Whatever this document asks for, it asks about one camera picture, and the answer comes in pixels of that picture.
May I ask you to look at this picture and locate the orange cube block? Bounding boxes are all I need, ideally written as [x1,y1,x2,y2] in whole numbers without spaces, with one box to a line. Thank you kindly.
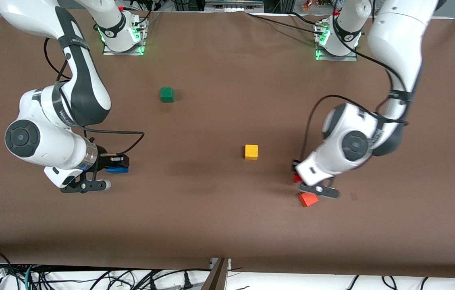
[298,193,319,207]

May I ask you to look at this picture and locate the brown table cover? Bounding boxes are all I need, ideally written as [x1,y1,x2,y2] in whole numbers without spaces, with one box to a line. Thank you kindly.
[0,8,455,279]

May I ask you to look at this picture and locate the aluminium profile bar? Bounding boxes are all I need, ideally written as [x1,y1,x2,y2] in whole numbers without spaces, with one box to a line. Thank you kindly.
[201,258,232,290]

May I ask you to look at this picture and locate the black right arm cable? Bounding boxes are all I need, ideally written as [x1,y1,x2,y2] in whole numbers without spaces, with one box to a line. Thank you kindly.
[43,36,145,157]

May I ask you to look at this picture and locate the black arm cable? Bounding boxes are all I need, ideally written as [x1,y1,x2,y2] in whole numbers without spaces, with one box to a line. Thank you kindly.
[301,0,417,162]
[43,36,145,157]

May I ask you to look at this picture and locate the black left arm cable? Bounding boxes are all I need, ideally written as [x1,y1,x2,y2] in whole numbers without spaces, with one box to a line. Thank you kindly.
[301,0,417,162]

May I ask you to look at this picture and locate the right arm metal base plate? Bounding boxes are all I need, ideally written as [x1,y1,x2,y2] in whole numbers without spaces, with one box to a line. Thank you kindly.
[102,18,147,56]

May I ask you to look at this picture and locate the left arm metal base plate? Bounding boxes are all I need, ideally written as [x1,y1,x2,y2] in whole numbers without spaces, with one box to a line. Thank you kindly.
[315,22,358,62]

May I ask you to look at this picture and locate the long black table cable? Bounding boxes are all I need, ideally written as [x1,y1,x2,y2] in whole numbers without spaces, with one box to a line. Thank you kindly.
[245,12,326,36]

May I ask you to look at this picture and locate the short black table cable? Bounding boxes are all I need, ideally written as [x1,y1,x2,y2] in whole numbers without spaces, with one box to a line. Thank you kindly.
[287,11,329,26]

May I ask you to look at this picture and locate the aluminium rail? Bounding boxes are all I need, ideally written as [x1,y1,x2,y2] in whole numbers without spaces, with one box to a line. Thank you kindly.
[204,0,265,12]

